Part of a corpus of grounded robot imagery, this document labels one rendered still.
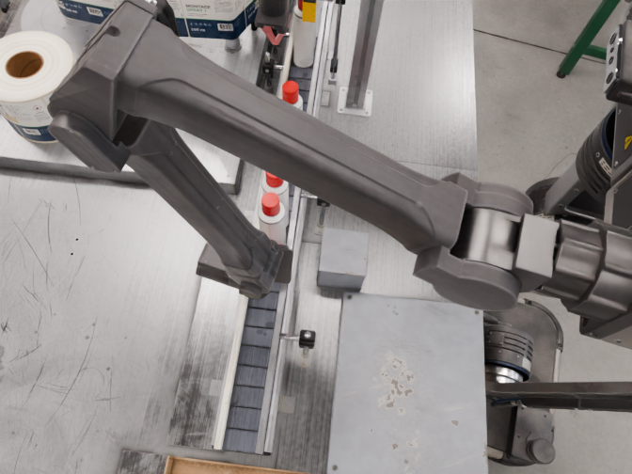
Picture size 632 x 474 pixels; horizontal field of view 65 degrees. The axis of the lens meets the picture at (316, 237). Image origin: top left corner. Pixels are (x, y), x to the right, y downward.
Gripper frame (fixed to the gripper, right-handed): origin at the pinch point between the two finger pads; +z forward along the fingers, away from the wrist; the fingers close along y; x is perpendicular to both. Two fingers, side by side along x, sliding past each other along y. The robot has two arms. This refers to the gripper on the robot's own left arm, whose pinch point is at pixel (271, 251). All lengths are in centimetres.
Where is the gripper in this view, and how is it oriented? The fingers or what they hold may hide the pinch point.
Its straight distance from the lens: 101.1
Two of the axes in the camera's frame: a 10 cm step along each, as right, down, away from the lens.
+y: -9.9, -1.0, 0.3
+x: -0.9, 9.7, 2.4
